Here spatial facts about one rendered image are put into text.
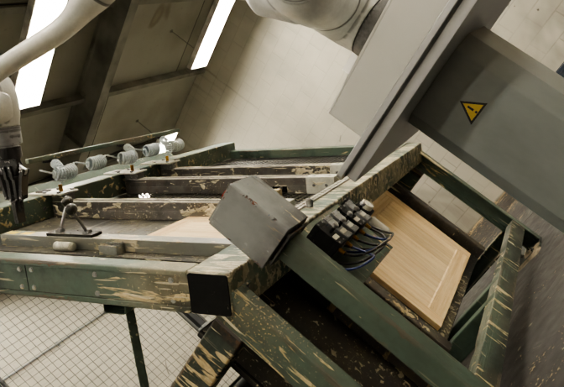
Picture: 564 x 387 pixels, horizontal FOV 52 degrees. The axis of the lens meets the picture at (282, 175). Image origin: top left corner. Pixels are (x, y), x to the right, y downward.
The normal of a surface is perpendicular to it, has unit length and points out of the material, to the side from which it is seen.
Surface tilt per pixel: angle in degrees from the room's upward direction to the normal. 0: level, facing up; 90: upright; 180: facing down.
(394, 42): 90
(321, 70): 90
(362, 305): 90
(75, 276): 90
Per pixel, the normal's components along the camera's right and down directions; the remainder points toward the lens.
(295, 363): -0.42, 0.19
